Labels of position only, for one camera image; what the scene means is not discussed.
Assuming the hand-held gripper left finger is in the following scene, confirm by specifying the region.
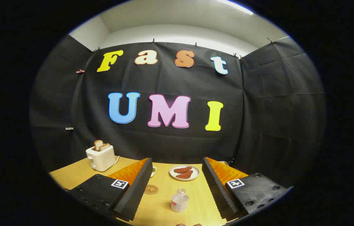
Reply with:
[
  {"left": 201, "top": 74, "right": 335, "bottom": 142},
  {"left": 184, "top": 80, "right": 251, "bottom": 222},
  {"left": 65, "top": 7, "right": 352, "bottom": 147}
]
[{"left": 67, "top": 158, "right": 154, "bottom": 222}]

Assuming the white round plate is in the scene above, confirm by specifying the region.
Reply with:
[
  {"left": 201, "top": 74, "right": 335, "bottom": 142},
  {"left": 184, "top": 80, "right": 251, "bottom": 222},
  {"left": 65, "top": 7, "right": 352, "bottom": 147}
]
[{"left": 169, "top": 164, "right": 200, "bottom": 181}]

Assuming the cream toaster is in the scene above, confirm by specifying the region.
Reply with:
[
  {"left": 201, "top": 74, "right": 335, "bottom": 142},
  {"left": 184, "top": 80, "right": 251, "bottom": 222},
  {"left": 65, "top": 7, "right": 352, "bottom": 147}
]
[{"left": 86, "top": 144, "right": 116, "bottom": 172}]

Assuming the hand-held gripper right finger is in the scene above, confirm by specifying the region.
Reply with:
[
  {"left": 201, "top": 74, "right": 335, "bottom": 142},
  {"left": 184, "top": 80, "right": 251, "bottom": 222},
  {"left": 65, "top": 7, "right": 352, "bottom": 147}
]
[{"left": 202, "top": 157, "right": 293, "bottom": 222}]

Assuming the wooden table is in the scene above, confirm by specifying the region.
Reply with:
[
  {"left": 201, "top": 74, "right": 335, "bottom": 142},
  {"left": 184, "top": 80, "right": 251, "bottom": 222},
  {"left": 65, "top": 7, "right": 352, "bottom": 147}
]
[{"left": 49, "top": 156, "right": 249, "bottom": 226}]

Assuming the clear juice bottle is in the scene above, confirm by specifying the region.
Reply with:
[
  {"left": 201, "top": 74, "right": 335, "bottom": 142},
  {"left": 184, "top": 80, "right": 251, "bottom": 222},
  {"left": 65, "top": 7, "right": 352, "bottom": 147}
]
[{"left": 171, "top": 189, "right": 189, "bottom": 213}]

